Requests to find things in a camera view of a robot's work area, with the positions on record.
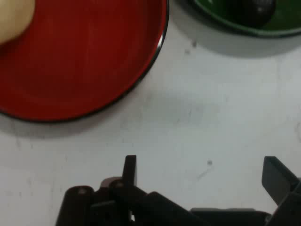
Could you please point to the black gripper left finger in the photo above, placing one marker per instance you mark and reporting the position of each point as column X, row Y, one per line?
column 122, row 200

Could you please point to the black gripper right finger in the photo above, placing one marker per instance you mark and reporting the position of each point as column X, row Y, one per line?
column 277, row 181

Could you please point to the purple eggplant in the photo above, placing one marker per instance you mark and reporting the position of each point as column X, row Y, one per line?
column 254, row 11

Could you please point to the red round plate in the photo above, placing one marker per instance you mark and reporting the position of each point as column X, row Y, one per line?
column 77, row 61

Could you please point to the dark green round plate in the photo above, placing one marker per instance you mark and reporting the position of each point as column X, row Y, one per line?
column 282, row 26

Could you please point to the pale yellow potato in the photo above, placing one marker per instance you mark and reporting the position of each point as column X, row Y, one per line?
column 13, row 18

